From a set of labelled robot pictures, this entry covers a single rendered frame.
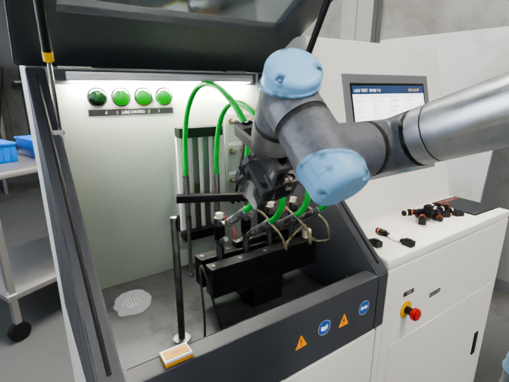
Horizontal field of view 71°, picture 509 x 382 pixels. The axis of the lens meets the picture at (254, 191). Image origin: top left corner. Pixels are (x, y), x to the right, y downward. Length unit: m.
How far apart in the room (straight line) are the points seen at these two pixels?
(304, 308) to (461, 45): 2.33
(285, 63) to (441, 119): 0.19
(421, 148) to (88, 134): 0.82
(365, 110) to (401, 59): 0.29
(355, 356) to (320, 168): 0.72
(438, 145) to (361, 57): 0.86
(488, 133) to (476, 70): 2.35
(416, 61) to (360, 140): 1.12
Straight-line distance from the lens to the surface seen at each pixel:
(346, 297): 0.90
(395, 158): 0.49
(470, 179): 2.70
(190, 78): 1.09
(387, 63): 1.39
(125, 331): 0.99
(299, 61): 0.46
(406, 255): 1.04
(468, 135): 0.44
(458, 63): 2.82
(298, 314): 0.80
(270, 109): 0.46
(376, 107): 1.30
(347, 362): 1.03
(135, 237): 1.14
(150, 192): 1.11
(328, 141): 0.41
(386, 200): 1.31
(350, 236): 0.99
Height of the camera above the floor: 1.41
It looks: 16 degrees down
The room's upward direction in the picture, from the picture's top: straight up
